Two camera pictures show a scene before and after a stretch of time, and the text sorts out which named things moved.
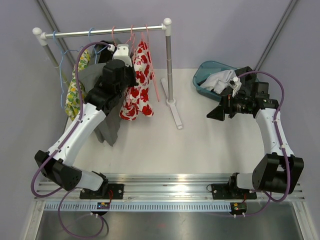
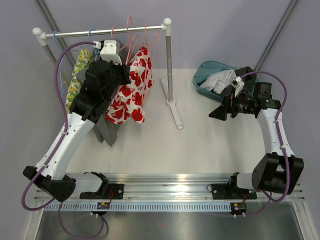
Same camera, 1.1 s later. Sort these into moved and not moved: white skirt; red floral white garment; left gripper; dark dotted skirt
Moved: red floral white garment; left gripper
Not moved: dark dotted skirt; white skirt
